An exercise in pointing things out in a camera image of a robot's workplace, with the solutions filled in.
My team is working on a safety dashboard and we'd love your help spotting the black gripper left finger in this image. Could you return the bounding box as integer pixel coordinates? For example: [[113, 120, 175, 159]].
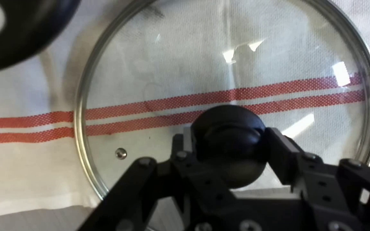
[[78, 124, 234, 231]]

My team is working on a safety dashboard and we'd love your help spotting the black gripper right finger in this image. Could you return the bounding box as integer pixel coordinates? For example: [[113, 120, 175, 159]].
[[265, 125, 370, 231]]

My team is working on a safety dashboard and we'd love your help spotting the glass lid with black knob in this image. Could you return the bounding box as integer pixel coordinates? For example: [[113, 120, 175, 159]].
[[74, 0, 370, 202]]

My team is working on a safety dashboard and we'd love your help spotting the white towel with red stripes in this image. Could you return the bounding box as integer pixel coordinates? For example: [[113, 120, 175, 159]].
[[0, 0, 370, 220]]

